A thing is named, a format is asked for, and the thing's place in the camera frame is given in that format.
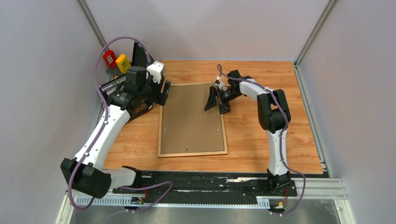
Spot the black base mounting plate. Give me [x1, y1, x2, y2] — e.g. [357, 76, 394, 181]
[131, 170, 297, 205]

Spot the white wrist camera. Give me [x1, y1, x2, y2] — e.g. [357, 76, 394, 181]
[147, 61, 165, 84]
[215, 77, 227, 91]

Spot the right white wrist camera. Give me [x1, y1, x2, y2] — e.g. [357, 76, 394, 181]
[215, 77, 227, 91]

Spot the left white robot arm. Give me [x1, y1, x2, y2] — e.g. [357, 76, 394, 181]
[60, 61, 171, 198]

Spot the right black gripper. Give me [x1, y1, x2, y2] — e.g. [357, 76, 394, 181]
[205, 87, 243, 117]

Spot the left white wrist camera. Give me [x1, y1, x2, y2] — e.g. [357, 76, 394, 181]
[147, 61, 165, 84]

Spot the black open toy case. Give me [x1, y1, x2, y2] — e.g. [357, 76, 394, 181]
[99, 43, 153, 120]

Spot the yellow toy house block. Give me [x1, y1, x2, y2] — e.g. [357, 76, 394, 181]
[115, 54, 131, 74]

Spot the red toy house block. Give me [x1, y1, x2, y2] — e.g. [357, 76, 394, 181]
[102, 49, 117, 69]

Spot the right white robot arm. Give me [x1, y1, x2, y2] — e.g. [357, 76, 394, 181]
[204, 70, 291, 195]

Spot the wooden picture frame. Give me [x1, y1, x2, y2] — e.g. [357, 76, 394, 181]
[156, 82, 229, 158]

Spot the aluminium rail frame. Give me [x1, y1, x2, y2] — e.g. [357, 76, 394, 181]
[65, 171, 355, 224]

